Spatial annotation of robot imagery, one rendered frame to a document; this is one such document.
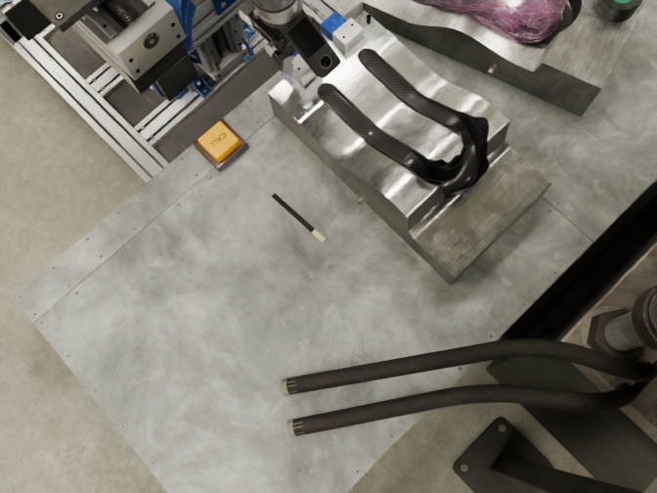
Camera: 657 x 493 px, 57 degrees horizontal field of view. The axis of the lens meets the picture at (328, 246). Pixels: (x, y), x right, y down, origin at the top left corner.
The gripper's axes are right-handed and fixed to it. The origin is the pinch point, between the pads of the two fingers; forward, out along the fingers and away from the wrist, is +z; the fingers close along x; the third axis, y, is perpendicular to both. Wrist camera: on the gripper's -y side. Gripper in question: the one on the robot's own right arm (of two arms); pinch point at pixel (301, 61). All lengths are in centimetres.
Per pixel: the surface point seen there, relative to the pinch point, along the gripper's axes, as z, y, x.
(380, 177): -2.6, -26.2, 5.2
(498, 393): -7, -66, 17
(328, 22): 5.8, 4.0, -10.4
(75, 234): 91, 43, 79
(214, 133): 8.1, 4.7, 21.0
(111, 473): 75, -25, 116
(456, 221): 2.3, -41.1, 0.4
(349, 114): 4.4, -12.5, 0.0
